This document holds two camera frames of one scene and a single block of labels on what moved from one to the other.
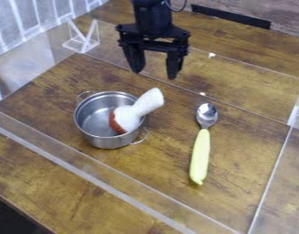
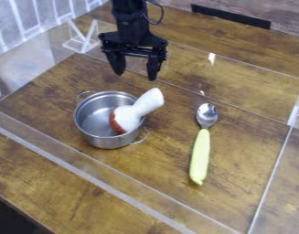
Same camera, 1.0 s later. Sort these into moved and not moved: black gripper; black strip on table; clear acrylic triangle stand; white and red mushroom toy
Moved: black gripper
Not moved: clear acrylic triangle stand; white and red mushroom toy; black strip on table
